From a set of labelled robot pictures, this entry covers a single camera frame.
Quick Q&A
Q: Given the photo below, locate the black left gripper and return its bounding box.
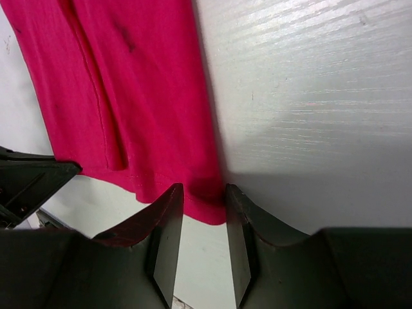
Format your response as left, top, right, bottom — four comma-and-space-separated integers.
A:
1, 147, 82, 229

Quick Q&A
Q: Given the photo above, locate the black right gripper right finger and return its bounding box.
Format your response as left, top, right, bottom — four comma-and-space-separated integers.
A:
225, 184, 411, 308

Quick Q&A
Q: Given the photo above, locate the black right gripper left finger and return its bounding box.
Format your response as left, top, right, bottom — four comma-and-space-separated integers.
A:
1, 183, 183, 308

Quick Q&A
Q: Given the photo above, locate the crimson red t shirt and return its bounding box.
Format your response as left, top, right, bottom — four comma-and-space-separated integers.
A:
1, 1, 226, 225

